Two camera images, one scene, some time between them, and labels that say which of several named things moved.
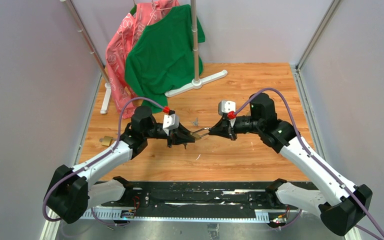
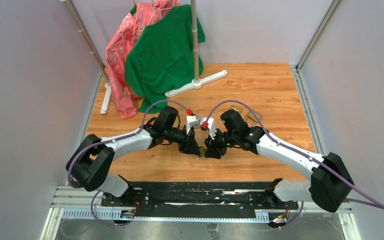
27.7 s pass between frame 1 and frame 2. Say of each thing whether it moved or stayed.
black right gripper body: moved
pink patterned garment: stayed
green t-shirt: stayed
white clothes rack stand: stayed
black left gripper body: moved
